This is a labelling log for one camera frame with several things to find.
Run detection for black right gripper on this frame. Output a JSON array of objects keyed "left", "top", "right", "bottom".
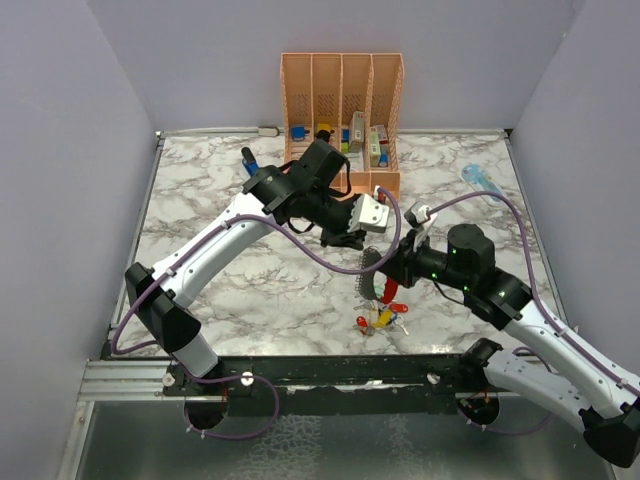
[{"left": 373, "top": 229, "right": 472, "bottom": 292}]

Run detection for grey red key organizer plate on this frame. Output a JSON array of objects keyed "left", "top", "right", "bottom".
[{"left": 356, "top": 247, "right": 399, "bottom": 305}]

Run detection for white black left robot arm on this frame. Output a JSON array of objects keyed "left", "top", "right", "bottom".
[{"left": 125, "top": 140, "right": 375, "bottom": 395}]

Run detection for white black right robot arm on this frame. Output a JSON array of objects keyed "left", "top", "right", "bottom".
[{"left": 380, "top": 224, "right": 639, "bottom": 468}]

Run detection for silver keys pile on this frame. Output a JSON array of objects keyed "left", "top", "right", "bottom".
[{"left": 354, "top": 301, "right": 409, "bottom": 337}]

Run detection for green key tag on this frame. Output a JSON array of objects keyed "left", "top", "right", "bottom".
[{"left": 374, "top": 283, "right": 385, "bottom": 298}]

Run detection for yellow key tag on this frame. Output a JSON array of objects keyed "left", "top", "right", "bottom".
[{"left": 370, "top": 310, "right": 394, "bottom": 329}]

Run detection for small red key tag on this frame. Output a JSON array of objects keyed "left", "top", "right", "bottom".
[{"left": 356, "top": 316, "right": 369, "bottom": 336}]

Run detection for white red box in organizer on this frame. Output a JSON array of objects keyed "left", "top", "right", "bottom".
[{"left": 369, "top": 124, "right": 389, "bottom": 168}]

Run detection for packaged blue toothbrush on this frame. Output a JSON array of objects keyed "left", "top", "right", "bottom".
[{"left": 461, "top": 163, "right": 503, "bottom": 206}]

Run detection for blue block in organizer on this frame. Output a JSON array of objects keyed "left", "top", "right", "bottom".
[{"left": 290, "top": 125, "right": 309, "bottom": 142}]

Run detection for grey box in organizer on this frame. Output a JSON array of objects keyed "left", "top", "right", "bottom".
[{"left": 349, "top": 111, "right": 365, "bottom": 153}]

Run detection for blue black stapler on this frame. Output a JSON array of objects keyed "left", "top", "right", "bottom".
[{"left": 241, "top": 147, "right": 260, "bottom": 177}]

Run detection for peach plastic desk organizer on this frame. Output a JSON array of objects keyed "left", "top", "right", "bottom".
[{"left": 280, "top": 52, "right": 405, "bottom": 198}]

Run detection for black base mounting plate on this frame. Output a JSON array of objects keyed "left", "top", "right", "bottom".
[{"left": 163, "top": 354, "right": 495, "bottom": 416}]

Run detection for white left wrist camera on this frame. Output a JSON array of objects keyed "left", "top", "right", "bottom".
[{"left": 348, "top": 194, "right": 390, "bottom": 234}]

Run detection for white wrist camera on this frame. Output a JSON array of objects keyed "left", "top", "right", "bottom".
[
  {"left": 348, "top": 194, "right": 390, "bottom": 234},
  {"left": 404, "top": 200, "right": 437, "bottom": 234}
]

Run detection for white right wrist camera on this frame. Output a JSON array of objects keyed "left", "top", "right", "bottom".
[{"left": 404, "top": 200, "right": 437, "bottom": 234}]

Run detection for white plug at wall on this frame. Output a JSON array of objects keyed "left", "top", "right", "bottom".
[{"left": 257, "top": 126, "right": 280, "bottom": 138}]

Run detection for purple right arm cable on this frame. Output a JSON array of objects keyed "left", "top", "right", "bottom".
[{"left": 424, "top": 190, "right": 640, "bottom": 436}]

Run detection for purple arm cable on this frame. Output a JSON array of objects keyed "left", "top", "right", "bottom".
[
  {"left": 424, "top": 190, "right": 640, "bottom": 436},
  {"left": 110, "top": 185, "right": 402, "bottom": 440}
]

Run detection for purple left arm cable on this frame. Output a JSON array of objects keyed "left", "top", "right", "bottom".
[{"left": 110, "top": 185, "right": 402, "bottom": 440}]

